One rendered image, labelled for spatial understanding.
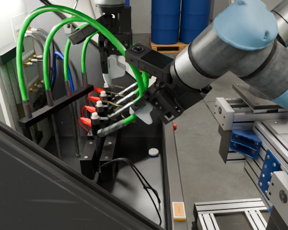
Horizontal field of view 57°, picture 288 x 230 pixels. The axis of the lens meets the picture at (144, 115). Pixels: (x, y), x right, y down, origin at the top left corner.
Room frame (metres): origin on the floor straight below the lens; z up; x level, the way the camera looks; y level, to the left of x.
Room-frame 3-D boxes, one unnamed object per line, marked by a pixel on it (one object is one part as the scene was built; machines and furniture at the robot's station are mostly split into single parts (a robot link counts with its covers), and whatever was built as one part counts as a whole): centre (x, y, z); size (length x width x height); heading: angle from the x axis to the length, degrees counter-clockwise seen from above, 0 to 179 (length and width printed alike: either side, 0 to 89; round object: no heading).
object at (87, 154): (0.82, 0.14, 0.91); 0.34 x 0.10 x 0.15; 179
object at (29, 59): (0.95, 0.40, 1.21); 0.13 x 0.03 x 0.31; 179
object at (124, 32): (0.70, 0.08, 1.36); 0.09 x 0.08 x 0.12; 89
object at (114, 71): (0.69, 0.08, 1.25); 0.06 x 0.03 x 0.09; 89
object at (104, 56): (0.68, 0.10, 1.30); 0.05 x 0.02 x 0.09; 179
